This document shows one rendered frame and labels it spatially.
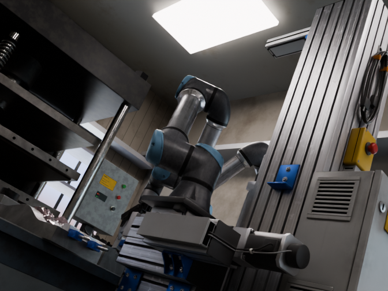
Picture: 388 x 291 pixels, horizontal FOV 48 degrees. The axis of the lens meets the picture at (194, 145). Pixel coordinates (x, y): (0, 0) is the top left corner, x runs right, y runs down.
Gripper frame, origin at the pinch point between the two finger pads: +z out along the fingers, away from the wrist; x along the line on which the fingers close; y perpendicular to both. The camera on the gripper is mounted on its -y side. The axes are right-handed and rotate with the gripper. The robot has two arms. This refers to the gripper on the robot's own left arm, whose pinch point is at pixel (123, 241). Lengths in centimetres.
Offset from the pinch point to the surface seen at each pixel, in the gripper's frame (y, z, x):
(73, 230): 11.9, 13.1, -27.4
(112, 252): 1.5, 7.0, -3.1
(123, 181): -77, -62, 24
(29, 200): -77, -16, -20
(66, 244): 9.4, 17.8, -26.0
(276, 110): -109, -270, 160
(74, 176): -73, -42, -7
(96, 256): 5.0, 13.5, -10.8
